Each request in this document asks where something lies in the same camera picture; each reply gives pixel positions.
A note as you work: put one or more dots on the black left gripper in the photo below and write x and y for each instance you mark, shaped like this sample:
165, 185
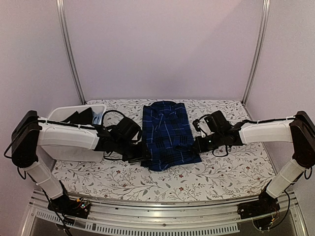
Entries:
141, 156

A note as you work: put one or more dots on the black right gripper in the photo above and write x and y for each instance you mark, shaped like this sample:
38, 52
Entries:
200, 149

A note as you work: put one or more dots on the blue plaid long sleeve shirt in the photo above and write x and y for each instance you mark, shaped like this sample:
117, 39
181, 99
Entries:
167, 135

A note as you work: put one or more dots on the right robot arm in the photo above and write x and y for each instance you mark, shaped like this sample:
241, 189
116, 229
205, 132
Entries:
297, 130

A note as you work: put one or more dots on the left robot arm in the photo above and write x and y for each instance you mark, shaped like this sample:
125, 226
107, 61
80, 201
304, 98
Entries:
24, 143

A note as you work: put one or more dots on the light blue denim shirt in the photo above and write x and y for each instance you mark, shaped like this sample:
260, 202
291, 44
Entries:
97, 117

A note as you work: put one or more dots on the black shirt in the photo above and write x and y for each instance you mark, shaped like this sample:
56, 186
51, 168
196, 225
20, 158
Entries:
83, 117

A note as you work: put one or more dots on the white plastic bin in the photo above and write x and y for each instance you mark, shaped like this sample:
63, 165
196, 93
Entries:
65, 142

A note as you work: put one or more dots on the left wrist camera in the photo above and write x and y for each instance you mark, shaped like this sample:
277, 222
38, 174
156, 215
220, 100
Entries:
128, 130

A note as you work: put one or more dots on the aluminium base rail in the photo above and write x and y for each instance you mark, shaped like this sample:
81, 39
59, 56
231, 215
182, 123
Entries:
109, 217

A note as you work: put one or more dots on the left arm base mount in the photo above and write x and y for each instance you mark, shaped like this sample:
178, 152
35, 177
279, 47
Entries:
64, 205

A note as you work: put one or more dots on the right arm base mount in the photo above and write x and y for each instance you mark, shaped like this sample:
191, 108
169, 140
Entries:
264, 210

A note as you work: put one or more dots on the right aluminium frame post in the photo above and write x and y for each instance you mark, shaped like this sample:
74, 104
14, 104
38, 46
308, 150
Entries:
258, 49

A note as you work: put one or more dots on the aluminium frame post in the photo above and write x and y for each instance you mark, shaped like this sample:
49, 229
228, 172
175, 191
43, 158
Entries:
258, 49
68, 50

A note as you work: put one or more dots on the left aluminium frame post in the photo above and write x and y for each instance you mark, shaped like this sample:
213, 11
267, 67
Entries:
68, 50

